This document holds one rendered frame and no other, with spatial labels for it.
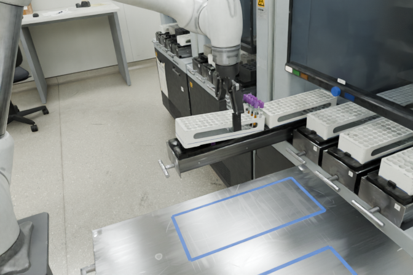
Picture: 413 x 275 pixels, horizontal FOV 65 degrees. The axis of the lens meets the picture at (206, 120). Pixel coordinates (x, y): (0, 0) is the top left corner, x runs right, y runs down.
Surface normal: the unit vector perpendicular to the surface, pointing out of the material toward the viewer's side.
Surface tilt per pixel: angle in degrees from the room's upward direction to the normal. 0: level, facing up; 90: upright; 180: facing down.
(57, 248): 0
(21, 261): 14
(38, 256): 0
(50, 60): 90
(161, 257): 0
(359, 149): 90
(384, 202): 90
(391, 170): 90
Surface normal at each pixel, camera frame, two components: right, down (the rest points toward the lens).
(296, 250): -0.07, -0.88
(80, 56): 0.39, 0.40
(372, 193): -0.92, 0.25
